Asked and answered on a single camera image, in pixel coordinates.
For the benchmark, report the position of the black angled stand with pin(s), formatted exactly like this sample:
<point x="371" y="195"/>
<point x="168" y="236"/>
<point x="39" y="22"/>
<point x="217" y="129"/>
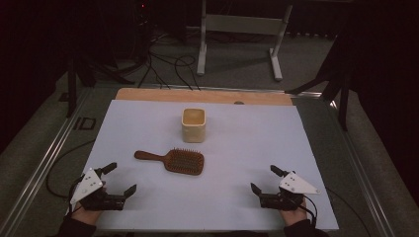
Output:
<point x="342" y="98"/>

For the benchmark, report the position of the person's right hand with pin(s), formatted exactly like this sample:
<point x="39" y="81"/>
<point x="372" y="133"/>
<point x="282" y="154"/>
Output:
<point x="293" y="218"/>

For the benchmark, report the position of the white table sheet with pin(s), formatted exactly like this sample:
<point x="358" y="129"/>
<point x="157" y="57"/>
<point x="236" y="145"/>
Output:
<point x="237" y="151"/>

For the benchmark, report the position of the cream square cup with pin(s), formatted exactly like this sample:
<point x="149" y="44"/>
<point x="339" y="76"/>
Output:
<point x="193" y="133"/>

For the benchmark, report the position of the long metal floor rail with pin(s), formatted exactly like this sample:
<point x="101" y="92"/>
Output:
<point x="42" y="164"/>
<point x="362" y="177"/>

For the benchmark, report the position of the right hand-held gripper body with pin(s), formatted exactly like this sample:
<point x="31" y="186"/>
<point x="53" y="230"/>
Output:
<point x="296" y="184"/>

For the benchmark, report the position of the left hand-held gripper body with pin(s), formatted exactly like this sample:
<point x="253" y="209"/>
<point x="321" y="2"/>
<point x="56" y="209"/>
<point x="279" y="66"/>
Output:
<point x="88" y="186"/>

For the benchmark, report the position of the white metal stand frame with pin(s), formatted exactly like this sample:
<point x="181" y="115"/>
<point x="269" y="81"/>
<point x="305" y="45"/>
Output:
<point x="242" y="24"/>

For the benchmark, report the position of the brown wooden hairbrush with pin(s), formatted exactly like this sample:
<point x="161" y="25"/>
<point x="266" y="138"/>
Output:
<point x="183" y="162"/>

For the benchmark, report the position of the person's left hand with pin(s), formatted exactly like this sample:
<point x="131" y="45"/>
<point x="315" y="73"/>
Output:
<point x="86" y="217"/>

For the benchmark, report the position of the black rectangular floor bracket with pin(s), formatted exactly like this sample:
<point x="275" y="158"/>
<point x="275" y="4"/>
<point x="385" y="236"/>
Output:
<point x="76" y="123"/>

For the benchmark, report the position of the dark equipment with red light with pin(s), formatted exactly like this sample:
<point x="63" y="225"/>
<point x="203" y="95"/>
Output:
<point x="142" y="19"/>

